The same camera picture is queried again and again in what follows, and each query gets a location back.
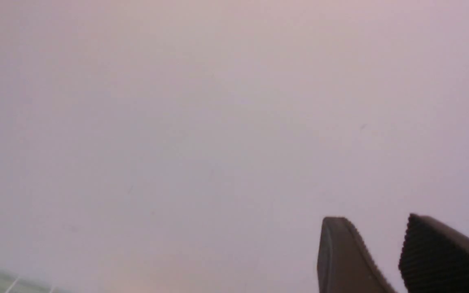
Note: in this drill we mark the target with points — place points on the green checked tablecloth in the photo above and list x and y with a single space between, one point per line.
12 283

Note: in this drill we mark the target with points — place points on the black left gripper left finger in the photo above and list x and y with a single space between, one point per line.
345 265

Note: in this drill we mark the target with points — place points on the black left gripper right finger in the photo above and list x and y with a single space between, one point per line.
434 257

